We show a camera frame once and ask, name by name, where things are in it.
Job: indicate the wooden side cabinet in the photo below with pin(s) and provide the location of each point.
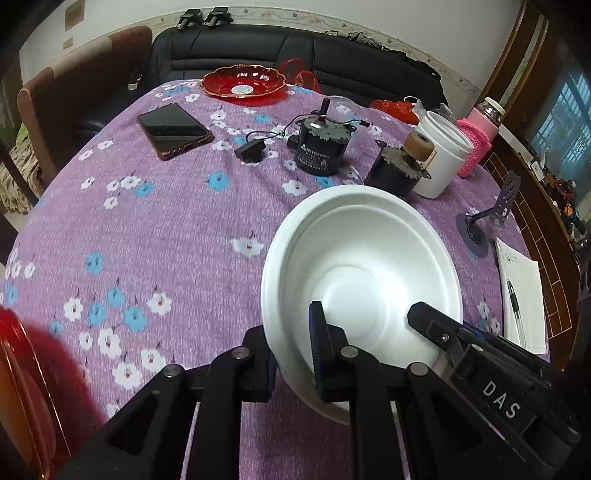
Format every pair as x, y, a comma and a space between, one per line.
545, 240

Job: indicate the brown upholstered chair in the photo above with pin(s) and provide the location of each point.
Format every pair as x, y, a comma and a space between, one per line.
69, 92

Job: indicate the black leather sofa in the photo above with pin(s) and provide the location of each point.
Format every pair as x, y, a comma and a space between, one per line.
231, 46

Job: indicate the red gold-rimmed plate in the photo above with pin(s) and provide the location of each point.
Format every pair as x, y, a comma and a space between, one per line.
221, 83
32, 369

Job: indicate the small black adapter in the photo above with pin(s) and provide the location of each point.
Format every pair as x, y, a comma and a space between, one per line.
249, 151

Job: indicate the pink knit-sleeved bottle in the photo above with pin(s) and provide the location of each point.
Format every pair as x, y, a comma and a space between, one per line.
478, 138

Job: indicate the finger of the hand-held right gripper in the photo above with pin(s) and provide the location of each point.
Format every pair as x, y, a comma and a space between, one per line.
429, 321

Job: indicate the black smartphone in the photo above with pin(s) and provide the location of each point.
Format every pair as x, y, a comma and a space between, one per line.
173, 127

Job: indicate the purple floral tablecloth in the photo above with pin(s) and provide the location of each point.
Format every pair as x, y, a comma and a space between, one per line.
161, 230

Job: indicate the black device on sofa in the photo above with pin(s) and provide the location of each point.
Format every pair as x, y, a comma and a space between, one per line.
189, 19
218, 16

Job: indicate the motor with wooden wheel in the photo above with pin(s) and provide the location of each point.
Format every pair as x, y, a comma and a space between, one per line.
390, 173

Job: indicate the white paper notepad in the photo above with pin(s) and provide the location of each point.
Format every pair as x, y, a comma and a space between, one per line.
526, 277

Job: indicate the black pen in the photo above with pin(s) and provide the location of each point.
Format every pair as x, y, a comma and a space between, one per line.
513, 300

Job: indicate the white foam bowl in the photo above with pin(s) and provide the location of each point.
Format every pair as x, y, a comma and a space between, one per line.
369, 240

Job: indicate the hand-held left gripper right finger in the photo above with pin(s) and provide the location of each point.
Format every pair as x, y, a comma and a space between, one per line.
317, 344

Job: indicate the clear glass bowl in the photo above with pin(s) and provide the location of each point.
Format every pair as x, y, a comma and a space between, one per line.
344, 104

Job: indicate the framed wall picture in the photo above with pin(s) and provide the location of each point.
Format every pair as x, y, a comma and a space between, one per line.
74, 17

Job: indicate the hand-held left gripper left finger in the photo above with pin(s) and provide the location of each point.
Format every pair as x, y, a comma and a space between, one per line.
256, 369

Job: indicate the crumpled red plastic bag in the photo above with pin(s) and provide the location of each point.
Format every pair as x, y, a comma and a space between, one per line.
392, 108

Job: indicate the black geared motor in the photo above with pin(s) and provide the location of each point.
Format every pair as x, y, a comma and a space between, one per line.
318, 152

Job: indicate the grey phone stand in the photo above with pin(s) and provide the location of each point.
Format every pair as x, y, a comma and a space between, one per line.
508, 194

